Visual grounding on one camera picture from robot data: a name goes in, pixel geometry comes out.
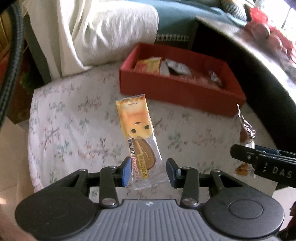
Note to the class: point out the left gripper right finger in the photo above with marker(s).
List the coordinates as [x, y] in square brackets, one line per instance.
[186, 178]

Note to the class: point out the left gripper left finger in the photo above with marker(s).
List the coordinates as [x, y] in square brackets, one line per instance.
[112, 177]

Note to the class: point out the yellow bread snack packet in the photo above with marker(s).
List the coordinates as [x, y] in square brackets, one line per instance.
[148, 168]

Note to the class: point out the brown silver snack wrapper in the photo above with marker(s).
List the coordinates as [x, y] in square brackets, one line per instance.
[247, 136]

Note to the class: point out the dark red snack packet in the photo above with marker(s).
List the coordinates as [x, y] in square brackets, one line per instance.
[209, 79]

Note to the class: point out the silver foil snack packet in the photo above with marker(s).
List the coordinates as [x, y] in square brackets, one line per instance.
[169, 67]

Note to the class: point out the orange snack packet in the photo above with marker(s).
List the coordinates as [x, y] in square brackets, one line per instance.
[151, 65]

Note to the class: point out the grey coffee table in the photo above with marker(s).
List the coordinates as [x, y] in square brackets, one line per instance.
[269, 91]

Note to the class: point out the red cardboard box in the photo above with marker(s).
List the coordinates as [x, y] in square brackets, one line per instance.
[173, 89]

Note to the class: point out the white towel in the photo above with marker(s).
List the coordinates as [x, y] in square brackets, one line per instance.
[75, 36]

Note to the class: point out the red plastic bag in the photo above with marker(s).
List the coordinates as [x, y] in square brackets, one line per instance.
[288, 49]

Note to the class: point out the patterned throw pillow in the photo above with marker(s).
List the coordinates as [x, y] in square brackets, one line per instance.
[235, 8]

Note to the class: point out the teal sofa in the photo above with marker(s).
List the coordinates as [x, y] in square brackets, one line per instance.
[177, 18]

